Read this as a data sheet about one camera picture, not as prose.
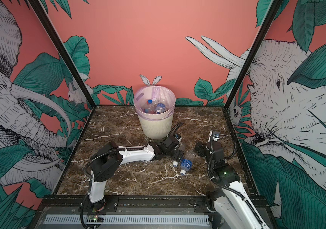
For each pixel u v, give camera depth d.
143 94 0.93
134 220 0.70
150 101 0.93
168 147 0.70
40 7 0.71
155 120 0.81
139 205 0.75
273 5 0.69
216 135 0.63
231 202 0.49
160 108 0.90
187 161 0.84
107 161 0.51
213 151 0.53
